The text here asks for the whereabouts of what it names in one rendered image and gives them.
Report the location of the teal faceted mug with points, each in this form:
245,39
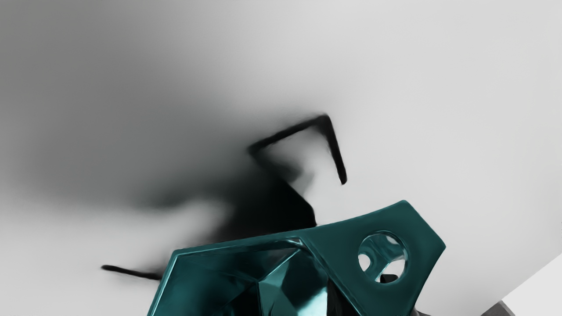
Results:
338,245

